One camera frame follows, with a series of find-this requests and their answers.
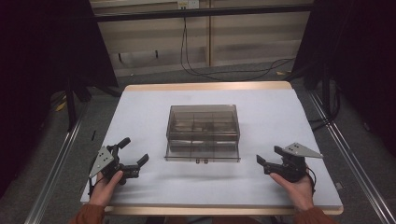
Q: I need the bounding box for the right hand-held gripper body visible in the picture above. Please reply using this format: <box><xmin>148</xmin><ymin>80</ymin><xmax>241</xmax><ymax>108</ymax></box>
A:
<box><xmin>262</xmin><ymin>142</ymin><xmax>324</xmax><ymax>184</ymax></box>

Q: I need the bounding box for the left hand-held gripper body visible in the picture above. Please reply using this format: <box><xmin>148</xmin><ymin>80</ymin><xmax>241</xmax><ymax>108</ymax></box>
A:
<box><xmin>88</xmin><ymin>144</ymin><xmax>141</xmax><ymax>187</ymax></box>

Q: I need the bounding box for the clear grey compartment storage box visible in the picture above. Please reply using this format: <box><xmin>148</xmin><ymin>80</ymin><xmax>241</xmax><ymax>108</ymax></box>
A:
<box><xmin>163</xmin><ymin>104</ymin><xmax>242</xmax><ymax>165</ymax></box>

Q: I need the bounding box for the person's right hand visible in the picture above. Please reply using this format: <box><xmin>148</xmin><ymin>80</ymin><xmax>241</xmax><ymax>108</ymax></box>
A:
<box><xmin>269</xmin><ymin>172</ymin><xmax>315</xmax><ymax>213</ymax></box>

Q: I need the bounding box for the person's left hand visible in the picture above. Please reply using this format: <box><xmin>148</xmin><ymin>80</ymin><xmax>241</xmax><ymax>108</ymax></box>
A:
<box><xmin>88</xmin><ymin>170</ymin><xmax>124</xmax><ymax>208</ymax></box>

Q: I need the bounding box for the white table mat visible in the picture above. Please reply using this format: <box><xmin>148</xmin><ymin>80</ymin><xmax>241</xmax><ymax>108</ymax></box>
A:
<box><xmin>79</xmin><ymin>88</ymin><xmax>344</xmax><ymax>209</ymax></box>

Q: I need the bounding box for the black metal stand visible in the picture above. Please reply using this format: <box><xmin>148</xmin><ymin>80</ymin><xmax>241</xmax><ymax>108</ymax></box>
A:
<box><xmin>64</xmin><ymin>76</ymin><xmax>93</xmax><ymax>133</ymax></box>

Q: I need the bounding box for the wooden table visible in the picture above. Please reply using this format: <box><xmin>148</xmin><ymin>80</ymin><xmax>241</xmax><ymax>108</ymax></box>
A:
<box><xmin>103</xmin><ymin>80</ymin><xmax>345</xmax><ymax>217</ymax></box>

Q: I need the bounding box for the black curtain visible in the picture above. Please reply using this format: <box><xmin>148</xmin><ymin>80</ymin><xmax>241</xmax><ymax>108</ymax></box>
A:
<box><xmin>0</xmin><ymin>0</ymin><xmax>120</xmax><ymax>200</ymax></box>
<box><xmin>288</xmin><ymin>0</ymin><xmax>396</xmax><ymax>158</ymax></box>

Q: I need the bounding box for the black horizontal bar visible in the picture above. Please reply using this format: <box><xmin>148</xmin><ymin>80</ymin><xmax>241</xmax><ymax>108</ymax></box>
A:
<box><xmin>92</xmin><ymin>3</ymin><xmax>315</xmax><ymax>23</ymax></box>

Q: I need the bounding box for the right hand-held gripper cable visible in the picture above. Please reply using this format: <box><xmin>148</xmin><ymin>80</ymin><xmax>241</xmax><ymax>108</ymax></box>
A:
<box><xmin>305</xmin><ymin>167</ymin><xmax>318</xmax><ymax>196</ymax></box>

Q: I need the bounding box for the hand-held gripper cable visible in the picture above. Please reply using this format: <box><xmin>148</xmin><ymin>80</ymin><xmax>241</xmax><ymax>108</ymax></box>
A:
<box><xmin>305</xmin><ymin>167</ymin><xmax>318</xmax><ymax>196</ymax></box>
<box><xmin>88</xmin><ymin>155</ymin><xmax>104</xmax><ymax>198</ymax></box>

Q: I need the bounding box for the left hand-held gripper cable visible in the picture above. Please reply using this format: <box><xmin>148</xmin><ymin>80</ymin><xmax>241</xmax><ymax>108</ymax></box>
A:
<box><xmin>88</xmin><ymin>155</ymin><xmax>104</xmax><ymax>198</ymax></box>

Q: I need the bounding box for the metal floor rail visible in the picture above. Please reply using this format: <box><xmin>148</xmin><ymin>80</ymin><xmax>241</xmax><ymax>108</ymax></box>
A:
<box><xmin>23</xmin><ymin>101</ymin><xmax>92</xmax><ymax>224</ymax></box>
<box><xmin>306</xmin><ymin>89</ymin><xmax>396</xmax><ymax>224</ymax></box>

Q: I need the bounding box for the long black floor cable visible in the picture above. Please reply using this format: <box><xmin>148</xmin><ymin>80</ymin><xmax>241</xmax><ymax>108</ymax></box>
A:
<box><xmin>179</xmin><ymin>17</ymin><xmax>296</xmax><ymax>82</ymax></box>

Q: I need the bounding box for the white wall socket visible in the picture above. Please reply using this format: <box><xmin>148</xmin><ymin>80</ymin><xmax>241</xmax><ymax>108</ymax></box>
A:
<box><xmin>177</xmin><ymin>0</ymin><xmax>201</xmax><ymax>10</ymax></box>

